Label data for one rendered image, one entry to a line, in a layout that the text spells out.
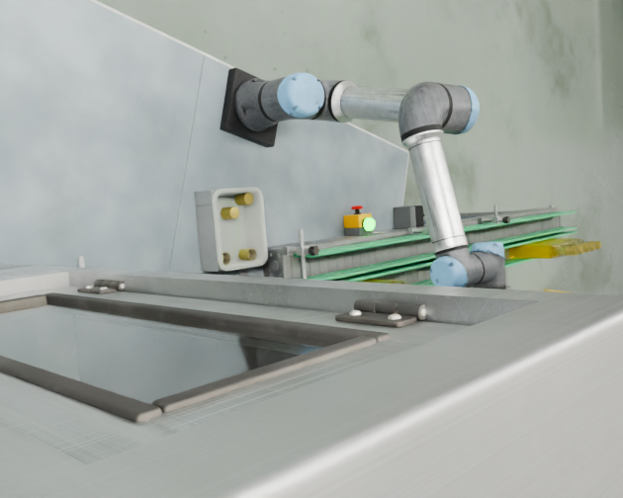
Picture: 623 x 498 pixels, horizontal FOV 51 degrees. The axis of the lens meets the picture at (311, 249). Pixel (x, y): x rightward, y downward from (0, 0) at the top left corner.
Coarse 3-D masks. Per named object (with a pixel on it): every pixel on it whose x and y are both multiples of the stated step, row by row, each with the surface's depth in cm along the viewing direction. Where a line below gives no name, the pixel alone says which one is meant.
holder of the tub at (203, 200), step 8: (200, 192) 178; (208, 192) 176; (200, 200) 179; (208, 200) 176; (200, 208) 179; (208, 208) 176; (200, 216) 180; (208, 216) 177; (200, 224) 180; (208, 224) 177; (200, 232) 180; (208, 232) 178; (200, 240) 181; (208, 240) 178; (200, 248) 181; (208, 248) 178; (216, 248) 176; (200, 256) 182; (208, 256) 179; (216, 256) 176; (208, 264) 179; (216, 264) 177; (208, 272) 183; (240, 272) 191
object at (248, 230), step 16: (224, 192) 176; (240, 192) 181; (256, 192) 185; (240, 208) 189; (256, 208) 187; (224, 224) 185; (240, 224) 189; (256, 224) 187; (224, 240) 185; (240, 240) 189; (256, 240) 188
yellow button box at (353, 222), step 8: (344, 216) 222; (352, 216) 219; (360, 216) 218; (368, 216) 221; (344, 224) 222; (352, 224) 220; (360, 224) 218; (352, 232) 220; (360, 232) 218; (368, 232) 221
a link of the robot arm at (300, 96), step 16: (272, 80) 181; (288, 80) 173; (304, 80) 174; (272, 96) 176; (288, 96) 172; (304, 96) 174; (320, 96) 177; (272, 112) 179; (288, 112) 175; (304, 112) 174; (320, 112) 181
